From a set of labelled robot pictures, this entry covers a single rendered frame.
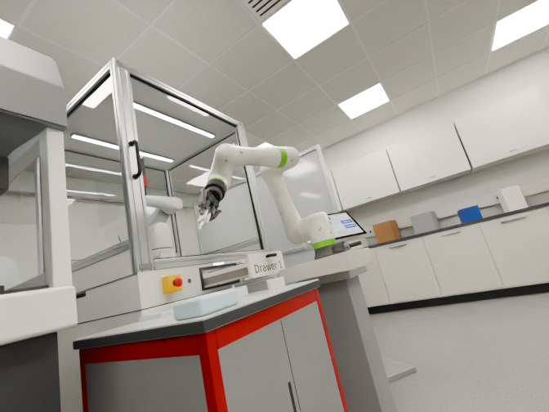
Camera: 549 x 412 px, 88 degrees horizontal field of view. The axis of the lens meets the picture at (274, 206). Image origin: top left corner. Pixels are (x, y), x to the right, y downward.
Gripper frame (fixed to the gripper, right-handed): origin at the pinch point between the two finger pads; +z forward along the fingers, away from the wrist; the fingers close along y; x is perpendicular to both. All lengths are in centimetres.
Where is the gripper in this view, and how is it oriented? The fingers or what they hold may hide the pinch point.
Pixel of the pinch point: (204, 217)
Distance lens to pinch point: 109.4
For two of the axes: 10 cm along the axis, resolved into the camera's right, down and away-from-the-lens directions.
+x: 8.7, -4.3, -2.3
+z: 0.1, 4.8, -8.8
